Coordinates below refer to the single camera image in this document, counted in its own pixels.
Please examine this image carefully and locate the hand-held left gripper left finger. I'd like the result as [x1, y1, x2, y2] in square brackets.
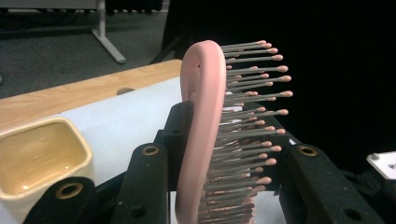
[162, 100, 194, 191]

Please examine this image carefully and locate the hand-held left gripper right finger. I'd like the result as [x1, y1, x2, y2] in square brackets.
[248, 102, 301, 191]

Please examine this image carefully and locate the cream ceramic holder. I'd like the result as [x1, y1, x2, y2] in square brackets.
[0, 117, 94, 224]

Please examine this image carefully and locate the grey metal stand leg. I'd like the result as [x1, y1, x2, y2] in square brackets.
[92, 0, 127, 64]

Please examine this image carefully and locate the pink hairbrush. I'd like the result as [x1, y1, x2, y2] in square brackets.
[175, 39, 293, 224]

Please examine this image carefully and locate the white table sheet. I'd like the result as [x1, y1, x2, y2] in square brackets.
[52, 76, 289, 224]

